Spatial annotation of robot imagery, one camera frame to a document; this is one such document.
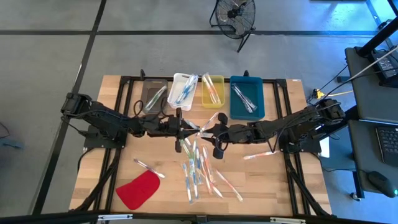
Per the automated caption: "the white cable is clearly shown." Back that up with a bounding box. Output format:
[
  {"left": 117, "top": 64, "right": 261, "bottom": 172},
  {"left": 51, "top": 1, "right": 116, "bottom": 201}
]
[{"left": 343, "top": 45, "right": 398, "bottom": 82}]

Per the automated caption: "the white paper sheet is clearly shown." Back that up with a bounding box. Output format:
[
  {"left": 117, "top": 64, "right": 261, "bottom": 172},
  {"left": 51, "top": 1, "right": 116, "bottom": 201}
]
[{"left": 319, "top": 136, "right": 330, "bottom": 158}]

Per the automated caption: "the black metal table frame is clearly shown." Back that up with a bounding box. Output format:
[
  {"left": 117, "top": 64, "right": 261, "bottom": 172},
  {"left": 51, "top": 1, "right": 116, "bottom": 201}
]
[{"left": 70, "top": 70, "right": 333, "bottom": 218}]

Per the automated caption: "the black floor fan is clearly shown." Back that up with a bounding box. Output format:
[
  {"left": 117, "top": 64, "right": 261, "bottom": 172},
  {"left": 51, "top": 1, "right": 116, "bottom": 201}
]
[{"left": 208, "top": 0, "right": 257, "bottom": 53}]

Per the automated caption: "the teal blue plastic bin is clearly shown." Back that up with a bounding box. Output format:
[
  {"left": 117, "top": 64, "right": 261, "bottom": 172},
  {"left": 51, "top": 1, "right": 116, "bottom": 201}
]
[{"left": 229, "top": 75, "right": 266, "bottom": 121}]

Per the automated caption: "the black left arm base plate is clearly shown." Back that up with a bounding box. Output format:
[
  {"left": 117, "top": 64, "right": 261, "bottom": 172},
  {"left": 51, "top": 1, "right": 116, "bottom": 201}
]
[{"left": 83, "top": 124, "right": 128, "bottom": 149}]

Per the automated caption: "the black computer mouse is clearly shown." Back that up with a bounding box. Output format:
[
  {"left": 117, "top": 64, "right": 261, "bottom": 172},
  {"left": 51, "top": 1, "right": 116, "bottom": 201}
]
[{"left": 368, "top": 170, "right": 398, "bottom": 199}]

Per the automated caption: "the black laptop keyboard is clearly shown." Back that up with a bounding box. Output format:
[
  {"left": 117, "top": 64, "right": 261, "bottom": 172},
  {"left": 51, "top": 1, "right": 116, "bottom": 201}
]
[{"left": 374, "top": 126, "right": 398, "bottom": 167}]

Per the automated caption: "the black power device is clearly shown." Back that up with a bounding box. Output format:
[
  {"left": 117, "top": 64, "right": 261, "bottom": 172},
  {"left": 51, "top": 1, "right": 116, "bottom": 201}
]
[{"left": 369, "top": 49, "right": 398, "bottom": 88}]

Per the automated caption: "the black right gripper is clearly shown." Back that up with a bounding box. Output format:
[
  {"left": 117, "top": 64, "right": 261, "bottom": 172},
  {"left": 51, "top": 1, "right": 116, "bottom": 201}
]
[{"left": 208, "top": 113, "right": 269, "bottom": 161}]

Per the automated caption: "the yellow plastic bin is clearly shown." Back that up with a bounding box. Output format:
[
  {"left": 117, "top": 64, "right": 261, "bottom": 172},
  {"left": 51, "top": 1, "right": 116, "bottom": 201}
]
[{"left": 201, "top": 75, "right": 226, "bottom": 109}]

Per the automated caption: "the grey desk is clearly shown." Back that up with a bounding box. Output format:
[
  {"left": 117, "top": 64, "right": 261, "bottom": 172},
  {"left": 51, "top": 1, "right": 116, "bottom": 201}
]
[
  {"left": 344, "top": 46, "right": 398, "bottom": 125},
  {"left": 348, "top": 119, "right": 398, "bottom": 195}
]

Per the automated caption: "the white plastic bin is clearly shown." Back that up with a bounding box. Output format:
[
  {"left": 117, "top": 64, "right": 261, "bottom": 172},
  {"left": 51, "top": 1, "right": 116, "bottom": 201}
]
[{"left": 167, "top": 72, "right": 199, "bottom": 111}]

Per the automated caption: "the purple white toothbrush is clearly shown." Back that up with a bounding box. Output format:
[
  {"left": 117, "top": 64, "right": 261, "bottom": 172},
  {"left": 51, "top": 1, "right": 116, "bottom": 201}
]
[
  {"left": 133, "top": 158, "right": 167, "bottom": 179},
  {"left": 231, "top": 83, "right": 254, "bottom": 113},
  {"left": 200, "top": 111, "right": 220, "bottom": 132},
  {"left": 233, "top": 84, "right": 258, "bottom": 112}
]

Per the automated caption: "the black metal pole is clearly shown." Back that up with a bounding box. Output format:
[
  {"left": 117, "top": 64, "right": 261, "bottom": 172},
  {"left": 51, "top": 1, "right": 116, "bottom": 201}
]
[{"left": 356, "top": 14, "right": 398, "bottom": 58}]

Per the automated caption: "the silver metal bracket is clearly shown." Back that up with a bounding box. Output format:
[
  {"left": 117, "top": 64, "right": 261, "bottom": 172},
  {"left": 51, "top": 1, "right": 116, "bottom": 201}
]
[
  {"left": 96, "top": 213, "right": 134, "bottom": 222},
  {"left": 269, "top": 217, "right": 307, "bottom": 224}
]

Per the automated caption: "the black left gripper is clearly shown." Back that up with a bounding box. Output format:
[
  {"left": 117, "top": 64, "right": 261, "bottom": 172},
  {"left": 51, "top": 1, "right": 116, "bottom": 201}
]
[{"left": 144, "top": 107, "right": 200, "bottom": 154}]

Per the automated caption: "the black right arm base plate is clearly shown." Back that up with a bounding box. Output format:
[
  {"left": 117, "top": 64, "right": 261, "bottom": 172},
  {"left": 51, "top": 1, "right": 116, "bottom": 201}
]
[{"left": 281, "top": 133, "right": 323, "bottom": 154}]

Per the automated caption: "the yellow floor cable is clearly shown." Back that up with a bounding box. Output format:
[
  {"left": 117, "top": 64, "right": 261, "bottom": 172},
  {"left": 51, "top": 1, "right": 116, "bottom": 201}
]
[{"left": 312, "top": 88, "right": 354, "bottom": 100}]

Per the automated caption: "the black camera rig bar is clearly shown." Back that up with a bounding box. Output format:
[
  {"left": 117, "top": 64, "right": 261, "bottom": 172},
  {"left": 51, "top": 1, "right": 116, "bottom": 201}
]
[{"left": 0, "top": 210, "right": 398, "bottom": 224}]

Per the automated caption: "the red cloth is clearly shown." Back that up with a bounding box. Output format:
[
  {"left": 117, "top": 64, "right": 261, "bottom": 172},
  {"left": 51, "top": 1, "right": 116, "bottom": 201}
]
[{"left": 115, "top": 169, "right": 161, "bottom": 211}]

